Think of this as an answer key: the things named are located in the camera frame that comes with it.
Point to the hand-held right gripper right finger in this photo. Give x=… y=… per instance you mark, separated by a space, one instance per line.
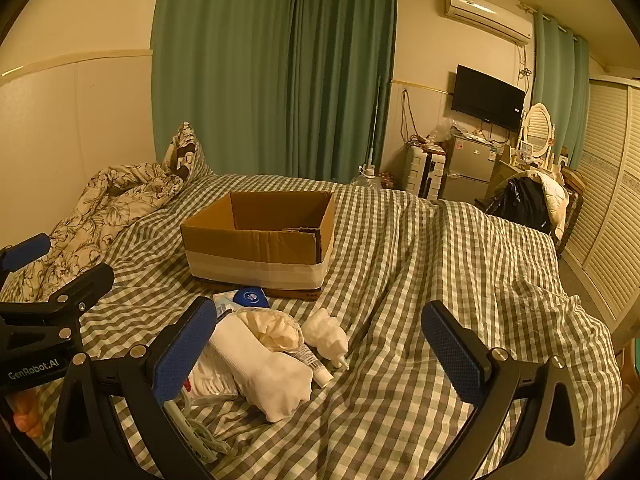
x=455 y=355

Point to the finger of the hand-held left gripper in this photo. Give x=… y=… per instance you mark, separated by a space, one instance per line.
x=27 y=255
x=87 y=282

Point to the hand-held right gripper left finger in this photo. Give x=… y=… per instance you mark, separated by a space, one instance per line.
x=184 y=355

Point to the white packet with red print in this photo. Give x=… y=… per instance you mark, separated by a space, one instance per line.
x=210 y=380

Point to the white sock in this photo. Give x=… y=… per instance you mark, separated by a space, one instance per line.
x=260 y=375

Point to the wipes pack with blue label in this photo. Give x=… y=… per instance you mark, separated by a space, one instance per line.
x=250 y=296

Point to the cream cloth bundle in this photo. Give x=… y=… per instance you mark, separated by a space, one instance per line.
x=272 y=330

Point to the small white tube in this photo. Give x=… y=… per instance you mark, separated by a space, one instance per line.
x=312 y=365

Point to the cardboard box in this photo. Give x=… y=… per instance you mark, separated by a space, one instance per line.
x=260 y=250

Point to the white figure-shaped bottle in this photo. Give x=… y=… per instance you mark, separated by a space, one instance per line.
x=322 y=332

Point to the person's left hand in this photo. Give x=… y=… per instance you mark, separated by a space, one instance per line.
x=27 y=415

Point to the floral quilt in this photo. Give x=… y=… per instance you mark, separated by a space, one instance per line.
x=100 y=210

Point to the grey checked bed sheet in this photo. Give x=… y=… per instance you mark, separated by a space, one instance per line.
x=400 y=260

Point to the black jacket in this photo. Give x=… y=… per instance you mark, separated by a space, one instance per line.
x=520 y=205

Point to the floral pillow with brown band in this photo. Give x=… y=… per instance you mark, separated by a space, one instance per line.
x=187 y=152

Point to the cream padded coat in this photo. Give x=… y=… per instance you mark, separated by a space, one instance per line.
x=557 y=202

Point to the white suitcase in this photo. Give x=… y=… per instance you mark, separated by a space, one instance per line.
x=422 y=172

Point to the small silver fridge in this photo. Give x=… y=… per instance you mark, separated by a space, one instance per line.
x=470 y=170

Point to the cream dressing table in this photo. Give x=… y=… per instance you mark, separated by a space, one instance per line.
x=505 y=165

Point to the large clear water jug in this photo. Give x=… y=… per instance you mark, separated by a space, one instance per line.
x=366 y=177

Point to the white louvred wardrobe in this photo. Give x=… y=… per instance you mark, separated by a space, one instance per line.
x=605 y=200

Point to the clear plastic bag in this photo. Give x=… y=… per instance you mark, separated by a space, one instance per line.
x=445 y=130

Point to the white oval mirror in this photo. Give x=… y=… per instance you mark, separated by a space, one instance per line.
x=539 y=127

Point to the white mop pole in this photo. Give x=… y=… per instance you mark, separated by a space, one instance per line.
x=376 y=120

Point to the wide green curtain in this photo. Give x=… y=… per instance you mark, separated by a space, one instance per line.
x=220 y=70

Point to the narrow green curtain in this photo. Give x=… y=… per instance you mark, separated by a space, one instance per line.
x=555 y=85

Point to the dark green curtain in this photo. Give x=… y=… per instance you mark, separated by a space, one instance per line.
x=340 y=75

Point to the white air conditioner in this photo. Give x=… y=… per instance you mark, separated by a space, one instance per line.
x=487 y=12

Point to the black wall television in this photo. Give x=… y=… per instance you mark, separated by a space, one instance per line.
x=487 y=97

